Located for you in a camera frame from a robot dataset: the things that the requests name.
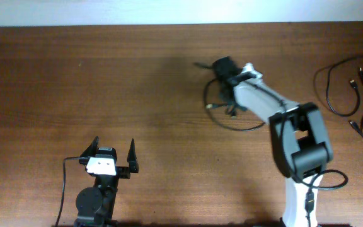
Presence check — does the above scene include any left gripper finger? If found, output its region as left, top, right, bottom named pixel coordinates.
left=127, top=139, right=139, bottom=173
left=80, top=136, right=99, bottom=158

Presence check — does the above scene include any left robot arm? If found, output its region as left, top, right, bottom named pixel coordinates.
left=74, top=137, right=139, bottom=227

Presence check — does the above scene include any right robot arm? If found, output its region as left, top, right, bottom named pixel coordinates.
left=210, top=57, right=333, bottom=226

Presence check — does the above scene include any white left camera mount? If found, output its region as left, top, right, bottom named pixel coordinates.
left=86, top=157, right=117, bottom=176

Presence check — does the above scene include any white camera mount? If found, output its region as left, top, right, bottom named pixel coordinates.
left=86, top=157, right=117, bottom=176
left=241, top=62, right=263, bottom=79

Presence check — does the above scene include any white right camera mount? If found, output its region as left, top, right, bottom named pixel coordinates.
left=241, top=62, right=263, bottom=79

